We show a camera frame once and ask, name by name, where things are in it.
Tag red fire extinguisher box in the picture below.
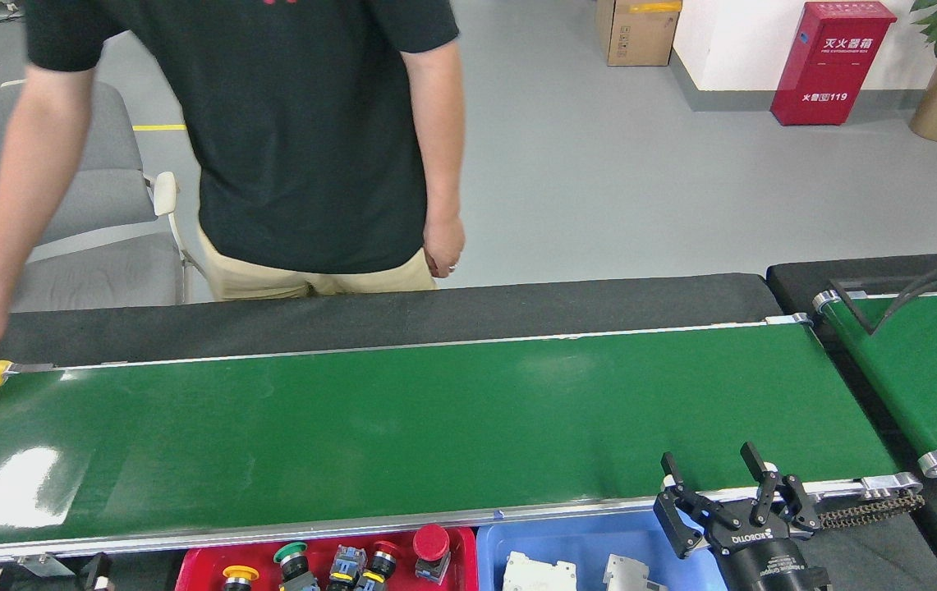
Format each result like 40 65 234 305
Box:
770 2 898 126

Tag black conveyor drive chain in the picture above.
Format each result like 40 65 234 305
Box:
817 490 926 530

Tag brown cardboard box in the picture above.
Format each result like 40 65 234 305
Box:
595 0 682 66

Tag short green conveyor belt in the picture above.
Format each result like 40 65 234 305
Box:
813 287 937 479

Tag person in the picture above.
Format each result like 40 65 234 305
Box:
25 0 461 302

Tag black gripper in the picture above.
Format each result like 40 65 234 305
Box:
653 442 832 591

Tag red mushroom push button switch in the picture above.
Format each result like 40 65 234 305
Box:
357 540 402 591
413 524 452 585
328 546 368 591

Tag blue plastic bin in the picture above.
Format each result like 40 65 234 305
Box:
476 509 728 591

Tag red plastic bin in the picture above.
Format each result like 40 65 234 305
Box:
175 527 479 591

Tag black guide frame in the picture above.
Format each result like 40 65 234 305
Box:
829 277 896 336

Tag grey padded chair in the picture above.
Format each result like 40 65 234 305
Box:
0 80 206 313

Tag person's left hand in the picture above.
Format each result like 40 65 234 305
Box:
423 212 466 278

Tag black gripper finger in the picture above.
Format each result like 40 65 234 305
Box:
80 552 113 591

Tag green mushroom push button switch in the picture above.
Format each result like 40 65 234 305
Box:
273 542 321 591

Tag white circuit breaker red levers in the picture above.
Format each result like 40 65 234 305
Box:
503 552 578 591
604 554 670 591

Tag long green conveyor belt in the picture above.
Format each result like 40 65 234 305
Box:
0 314 925 569

